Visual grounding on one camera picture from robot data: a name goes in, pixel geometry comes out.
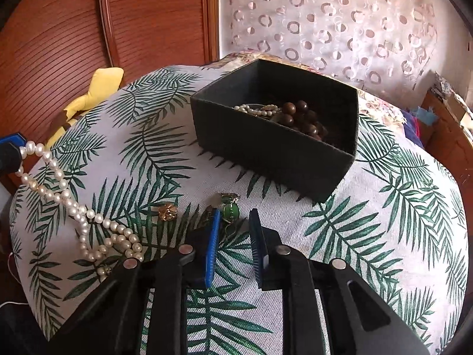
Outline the gold flower brooch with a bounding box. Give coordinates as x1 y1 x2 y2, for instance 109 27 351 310
158 203 179 222

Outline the light blue bag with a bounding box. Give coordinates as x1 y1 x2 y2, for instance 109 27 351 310
414 105 439 124

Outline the small pearl bracelet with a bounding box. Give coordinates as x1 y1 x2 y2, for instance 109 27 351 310
234 104 278 116

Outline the black square box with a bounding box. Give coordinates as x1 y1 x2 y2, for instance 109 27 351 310
190 58 360 204

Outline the green jade pendant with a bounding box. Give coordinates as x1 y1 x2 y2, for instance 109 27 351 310
201 191 242 237

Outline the yellow plush toy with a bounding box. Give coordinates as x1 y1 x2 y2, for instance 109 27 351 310
44 67 124 146

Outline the circle patterned sheer curtain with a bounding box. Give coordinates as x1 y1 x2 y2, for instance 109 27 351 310
218 0 444 93

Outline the brown wooden bead bracelet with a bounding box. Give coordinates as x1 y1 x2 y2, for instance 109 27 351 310
271 100 329 143

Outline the dark blue blanket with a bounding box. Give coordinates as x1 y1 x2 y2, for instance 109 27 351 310
403 114 429 146

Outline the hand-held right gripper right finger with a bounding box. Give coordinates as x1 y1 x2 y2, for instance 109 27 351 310
249 208 432 355

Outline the wooden slatted wardrobe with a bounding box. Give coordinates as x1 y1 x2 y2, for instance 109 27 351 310
0 0 220 193

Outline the wooden side cabinet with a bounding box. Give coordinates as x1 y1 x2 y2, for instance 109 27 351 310
421 91 473 178

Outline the long white pearl necklace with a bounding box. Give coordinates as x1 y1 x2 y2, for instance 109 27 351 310
15 140 145 278

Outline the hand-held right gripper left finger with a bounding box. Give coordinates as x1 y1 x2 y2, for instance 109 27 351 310
47 208 222 355

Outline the leaf print cloth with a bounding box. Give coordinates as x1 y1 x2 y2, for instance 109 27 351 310
9 64 468 355

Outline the cardboard box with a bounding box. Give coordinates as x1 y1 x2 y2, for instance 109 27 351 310
443 89 470 119

